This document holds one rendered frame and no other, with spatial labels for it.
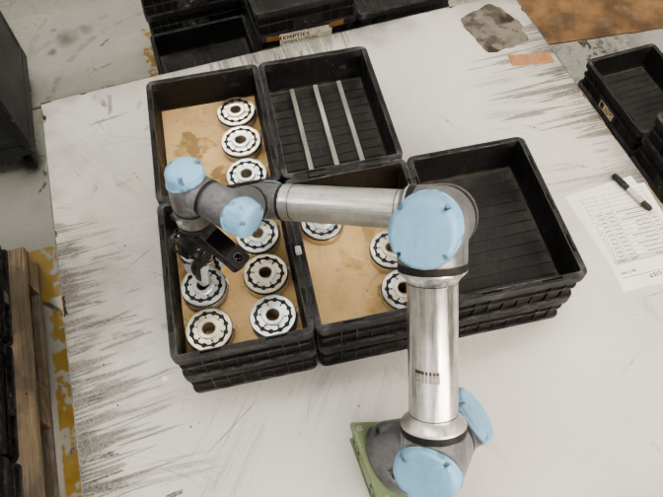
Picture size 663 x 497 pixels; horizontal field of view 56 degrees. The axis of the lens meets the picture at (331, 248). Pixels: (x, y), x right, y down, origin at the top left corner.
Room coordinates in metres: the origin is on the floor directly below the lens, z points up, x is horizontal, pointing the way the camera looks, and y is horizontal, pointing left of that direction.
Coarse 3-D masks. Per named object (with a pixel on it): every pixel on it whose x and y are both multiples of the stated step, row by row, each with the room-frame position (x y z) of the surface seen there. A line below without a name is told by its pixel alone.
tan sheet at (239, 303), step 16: (224, 272) 0.70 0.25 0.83; (240, 272) 0.70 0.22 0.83; (288, 272) 0.70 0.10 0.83; (240, 288) 0.66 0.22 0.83; (288, 288) 0.66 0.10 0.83; (224, 304) 0.62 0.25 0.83; (240, 304) 0.62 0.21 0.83; (240, 320) 0.58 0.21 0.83; (240, 336) 0.54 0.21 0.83; (256, 336) 0.54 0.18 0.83
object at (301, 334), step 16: (160, 208) 0.83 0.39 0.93; (160, 224) 0.78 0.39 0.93; (288, 224) 0.77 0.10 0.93; (160, 240) 0.74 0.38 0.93; (304, 288) 0.60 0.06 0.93; (304, 304) 0.57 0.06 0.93; (272, 336) 0.50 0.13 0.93; (288, 336) 0.49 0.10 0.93; (304, 336) 0.50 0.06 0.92; (176, 352) 0.47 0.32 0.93; (192, 352) 0.47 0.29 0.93; (208, 352) 0.47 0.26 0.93; (224, 352) 0.47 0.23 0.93; (240, 352) 0.47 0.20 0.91
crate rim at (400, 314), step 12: (348, 168) 0.92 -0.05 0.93; (360, 168) 0.92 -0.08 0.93; (372, 168) 0.92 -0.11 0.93; (288, 180) 0.89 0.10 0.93; (300, 180) 0.89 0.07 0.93; (312, 180) 0.89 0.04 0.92; (408, 180) 0.89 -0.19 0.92; (300, 240) 0.72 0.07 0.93; (312, 288) 0.60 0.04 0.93; (312, 300) 0.57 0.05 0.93; (312, 312) 0.55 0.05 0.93; (384, 312) 0.54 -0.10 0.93; (396, 312) 0.54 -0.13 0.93; (324, 324) 0.52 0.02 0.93; (336, 324) 0.52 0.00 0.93; (348, 324) 0.52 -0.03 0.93; (360, 324) 0.52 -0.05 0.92; (372, 324) 0.52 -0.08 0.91
